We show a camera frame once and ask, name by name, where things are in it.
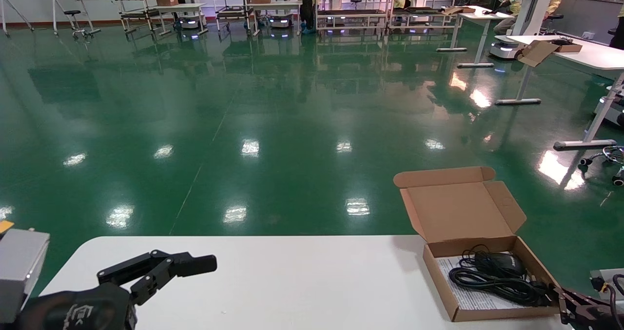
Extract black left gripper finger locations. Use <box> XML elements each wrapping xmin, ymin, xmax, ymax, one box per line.
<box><xmin>97</xmin><ymin>250</ymin><xmax>218</xmax><ymax>306</ymax></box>

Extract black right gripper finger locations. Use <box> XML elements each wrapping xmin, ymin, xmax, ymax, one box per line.
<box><xmin>565</xmin><ymin>293</ymin><xmax>613</xmax><ymax>329</ymax></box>
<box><xmin>549</xmin><ymin>283</ymin><xmax>572</xmax><ymax>317</ymax></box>

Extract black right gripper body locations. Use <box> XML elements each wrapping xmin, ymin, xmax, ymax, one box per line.
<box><xmin>597</xmin><ymin>305</ymin><xmax>624</xmax><ymax>330</ymax></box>

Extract left gripper body black cover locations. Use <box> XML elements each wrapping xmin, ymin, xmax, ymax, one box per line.
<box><xmin>15</xmin><ymin>282</ymin><xmax>138</xmax><ymax>330</ymax></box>

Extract brown cardboard storage box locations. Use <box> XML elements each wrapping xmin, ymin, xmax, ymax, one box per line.
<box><xmin>393</xmin><ymin>167</ymin><xmax>561</xmax><ymax>322</ymax></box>

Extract grey mobile robot base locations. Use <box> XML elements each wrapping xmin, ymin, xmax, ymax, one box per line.
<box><xmin>176</xmin><ymin>14</ymin><xmax>206</xmax><ymax>31</ymax></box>
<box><xmin>267</xmin><ymin>12</ymin><xmax>294</xmax><ymax>29</ymax></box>

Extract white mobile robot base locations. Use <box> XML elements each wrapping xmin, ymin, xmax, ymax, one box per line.
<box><xmin>591</xmin><ymin>85</ymin><xmax>624</xmax><ymax>128</ymax></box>

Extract open cardboard box with flap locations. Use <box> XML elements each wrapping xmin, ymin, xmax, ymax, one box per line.
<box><xmin>516</xmin><ymin>39</ymin><xmax>584</xmax><ymax>68</ymax></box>

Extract white printed instruction sheet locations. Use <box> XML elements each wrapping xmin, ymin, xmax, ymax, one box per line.
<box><xmin>435</xmin><ymin>256</ymin><xmax>542</xmax><ymax>311</ymax></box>

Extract office chair wheel base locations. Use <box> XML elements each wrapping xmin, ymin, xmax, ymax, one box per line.
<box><xmin>579</xmin><ymin>145</ymin><xmax>624</xmax><ymax>188</ymax></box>

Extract large white rounded table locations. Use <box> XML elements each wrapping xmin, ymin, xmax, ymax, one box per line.
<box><xmin>494</xmin><ymin>34</ymin><xmax>624</xmax><ymax>151</ymax></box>

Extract white metal cart rack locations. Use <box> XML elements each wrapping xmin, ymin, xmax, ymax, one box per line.
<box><xmin>115</xmin><ymin>0</ymin><xmax>164</xmax><ymax>36</ymax></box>
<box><xmin>213</xmin><ymin>0</ymin><xmax>254</xmax><ymax>34</ymax></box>

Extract white work table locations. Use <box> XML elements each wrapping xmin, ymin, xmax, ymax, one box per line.
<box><xmin>153</xmin><ymin>3</ymin><xmax>209</xmax><ymax>37</ymax></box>
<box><xmin>248</xmin><ymin>1</ymin><xmax>304</xmax><ymax>36</ymax></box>

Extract black round stool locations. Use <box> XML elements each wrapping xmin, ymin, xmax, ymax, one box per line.
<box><xmin>64</xmin><ymin>10</ymin><xmax>94</xmax><ymax>40</ymax></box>

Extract grey counter cabinet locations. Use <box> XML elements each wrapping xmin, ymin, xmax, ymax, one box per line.
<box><xmin>560</xmin><ymin>0</ymin><xmax>624</xmax><ymax>40</ymax></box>

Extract white wheeled robot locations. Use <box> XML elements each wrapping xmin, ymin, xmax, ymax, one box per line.
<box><xmin>468</xmin><ymin>0</ymin><xmax>561</xmax><ymax>60</ymax></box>

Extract crouching person in yellow coat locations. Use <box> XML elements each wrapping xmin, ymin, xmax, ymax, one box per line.
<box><xmin>494</xmin><ymin>0</ymin><xmax>563</xmax><ymax>34</ymax></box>

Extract white metal shelf rack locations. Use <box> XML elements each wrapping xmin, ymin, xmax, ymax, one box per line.
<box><xmin>314</xmin><ymin>0</ymin><xmax>391</xmax><ymax>32</ymax></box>
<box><xmin>388</xmin><ymin>0</ymin><xmax>471</xmax><ymax>33</ymax></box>

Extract black arm cable yellow connector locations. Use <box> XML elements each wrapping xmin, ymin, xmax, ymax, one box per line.
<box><xmin>591</xmin><ymin>274</ymin><xmax>624</xmax><ymax>321</ymax></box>

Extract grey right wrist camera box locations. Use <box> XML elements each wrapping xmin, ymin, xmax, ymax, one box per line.
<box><xmin>589</xmin><ymin>269</ymin><xmax>624</xmax><ymax>287</ymax></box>

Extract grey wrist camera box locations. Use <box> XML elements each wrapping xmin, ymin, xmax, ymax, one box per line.
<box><xmin>0</xmin><ymin>229</ymin><xmax>50</xmax><ymax>311</ymax></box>
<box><xmin>589</xmin><ymin>269</ymin><xmax>624</xmax><ymax>287</ymax></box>

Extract black wired computer mouse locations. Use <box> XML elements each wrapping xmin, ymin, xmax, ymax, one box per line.
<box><xmin>460</xmin><ymin>245</ymin><xmax>527</xmax><ymax>277</ymax></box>

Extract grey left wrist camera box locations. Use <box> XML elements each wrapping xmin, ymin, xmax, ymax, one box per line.
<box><xmin>0</xmin><ymin>229</ymin><xmax>50</xmax><ymax>311</ymax></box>

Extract black coiled power cable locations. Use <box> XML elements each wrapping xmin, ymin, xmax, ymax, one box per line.
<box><xmin>448</xmin><ymin>267</ymin><xmax>554</xmax><ymax>308</ymax></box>

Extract small white pedestal table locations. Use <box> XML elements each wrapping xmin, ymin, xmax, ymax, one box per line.
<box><xmin>436</xmin><ymin>6</ymin><xmax>515</xmax><ymax>69</ymax></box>

